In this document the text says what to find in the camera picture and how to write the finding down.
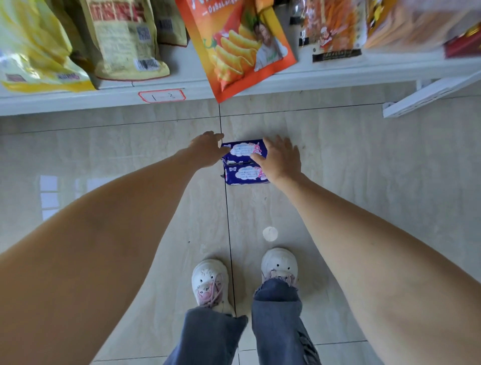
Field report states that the white perforated rack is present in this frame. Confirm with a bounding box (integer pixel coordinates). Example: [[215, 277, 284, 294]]
[[382, 69, 481, 119]]

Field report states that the person's leg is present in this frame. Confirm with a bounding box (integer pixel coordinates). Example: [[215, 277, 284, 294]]
[[163, 305, 249, 365], [252, 279, 322, 365]]

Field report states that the yellow chip bag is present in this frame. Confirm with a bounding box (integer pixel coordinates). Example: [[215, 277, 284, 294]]
[[0, 0, 97, 94]]

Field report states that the orange chip bag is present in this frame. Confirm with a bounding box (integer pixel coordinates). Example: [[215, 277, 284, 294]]
[[174, 0, 298, 104]]

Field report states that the person's left hand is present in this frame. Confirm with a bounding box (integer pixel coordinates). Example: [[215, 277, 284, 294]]
[[186, 130, 231, 170]]

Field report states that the person's left forearm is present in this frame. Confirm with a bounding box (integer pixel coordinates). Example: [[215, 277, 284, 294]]
[[0, 150, 205, 365]]

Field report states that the white metal shelf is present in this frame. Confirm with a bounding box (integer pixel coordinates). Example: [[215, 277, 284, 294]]
[[0, 0, 481, 117]]

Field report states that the beige snack bag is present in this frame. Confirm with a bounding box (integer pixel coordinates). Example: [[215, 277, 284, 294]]
[[150, 0, 190, 48], [77, 0, 170, 82]]

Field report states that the person's shoe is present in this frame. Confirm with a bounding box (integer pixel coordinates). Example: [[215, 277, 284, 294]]
[[191, 259, 235, 316], [261, 248, 300, 288]]

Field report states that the red bordered paper label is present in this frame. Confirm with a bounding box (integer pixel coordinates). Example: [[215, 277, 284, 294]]
[[138, 89, 187, 104]]

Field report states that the purple pad packet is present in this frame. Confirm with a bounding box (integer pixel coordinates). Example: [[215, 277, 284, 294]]
[[220, 139, 268, 165], [221, 162, 270, 186]]

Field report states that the row of red strip packets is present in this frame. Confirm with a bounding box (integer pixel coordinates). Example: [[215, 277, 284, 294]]
[[299, 0, 368, 64]]

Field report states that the person's right forearm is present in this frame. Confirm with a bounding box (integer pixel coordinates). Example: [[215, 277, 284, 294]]
[[276, 172, 481, 365]]

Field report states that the person's right leg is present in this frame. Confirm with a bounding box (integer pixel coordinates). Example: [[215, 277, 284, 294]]
[[252, 279, 322, 365]]

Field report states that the person's right hand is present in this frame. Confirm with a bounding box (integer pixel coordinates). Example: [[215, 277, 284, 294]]
[[250, 135, 303, 186]]

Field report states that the person's left leg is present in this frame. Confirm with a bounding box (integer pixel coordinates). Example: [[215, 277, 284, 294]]
[[163, 305, 249, 365]]

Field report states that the brown snack box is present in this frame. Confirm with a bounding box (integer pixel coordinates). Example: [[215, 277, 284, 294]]
[[443, 22, 481, 59]]

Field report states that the person's right shoe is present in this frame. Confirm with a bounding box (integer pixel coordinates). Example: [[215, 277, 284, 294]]
[[261, 248, 300, 288]]

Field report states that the person's left shoe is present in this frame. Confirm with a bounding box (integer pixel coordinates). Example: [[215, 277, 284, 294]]
[[191, 259, 235, 316]]

